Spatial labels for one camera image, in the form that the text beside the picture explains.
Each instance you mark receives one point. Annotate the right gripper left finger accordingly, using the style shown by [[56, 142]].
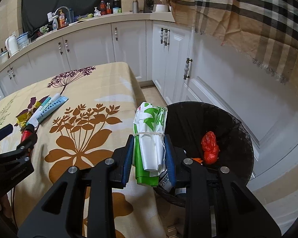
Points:
[[60, 211]]

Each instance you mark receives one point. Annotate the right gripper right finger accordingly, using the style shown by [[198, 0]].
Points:
[[238, 214]]

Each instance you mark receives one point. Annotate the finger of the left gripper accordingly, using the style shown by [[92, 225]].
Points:
[[24, 149], [5, 131]]

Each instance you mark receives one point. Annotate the yellow wrapper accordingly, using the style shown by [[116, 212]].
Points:
[[23, 117]]

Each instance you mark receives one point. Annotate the blue white tube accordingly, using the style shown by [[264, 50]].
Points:
[[55, 102]]

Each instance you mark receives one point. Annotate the red plastic bag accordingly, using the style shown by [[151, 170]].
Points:
[[210, 148]]

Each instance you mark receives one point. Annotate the green white wrapper bundle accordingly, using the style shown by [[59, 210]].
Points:
[[149, 146]]

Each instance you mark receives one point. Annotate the white teal tube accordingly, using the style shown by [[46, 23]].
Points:
[[34, 118]]

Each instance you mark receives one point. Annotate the orange plastic bag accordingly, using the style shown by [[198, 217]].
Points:
[[197, 160]]

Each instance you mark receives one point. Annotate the large white tube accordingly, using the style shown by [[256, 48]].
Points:
[[164, 182]]

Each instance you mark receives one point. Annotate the black trash bin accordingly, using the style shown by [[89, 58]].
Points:
[[186, 125]]

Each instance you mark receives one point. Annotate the floral beige tablecloth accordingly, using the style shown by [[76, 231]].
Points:
[[96, 119]]

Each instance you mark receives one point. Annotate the white pot with lid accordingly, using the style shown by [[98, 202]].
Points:
[[4, 56]]

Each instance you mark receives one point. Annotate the white electric kettle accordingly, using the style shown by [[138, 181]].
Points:
[[11, 45]]

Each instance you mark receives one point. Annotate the orange dish soap bottle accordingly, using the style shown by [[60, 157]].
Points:
[[62, 19]]

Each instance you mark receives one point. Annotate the chrome sink faucet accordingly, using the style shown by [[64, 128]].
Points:
[[68, 14]]

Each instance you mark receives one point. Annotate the white lower cabinets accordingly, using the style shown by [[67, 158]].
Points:
[[184, 66]]

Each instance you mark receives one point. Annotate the dark sauce bottle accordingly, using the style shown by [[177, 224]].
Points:
[[103, 8]]

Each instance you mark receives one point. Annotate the steel thermos bottle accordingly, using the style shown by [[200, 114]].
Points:
[[135, 6]]

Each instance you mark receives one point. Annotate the black knife block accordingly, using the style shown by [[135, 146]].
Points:
[[148, 6]]

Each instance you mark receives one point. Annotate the plaid beige scarf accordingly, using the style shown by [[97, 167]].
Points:
[[265, 30]]

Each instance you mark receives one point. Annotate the white blender jug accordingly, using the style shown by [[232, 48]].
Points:
[[160, 6]]

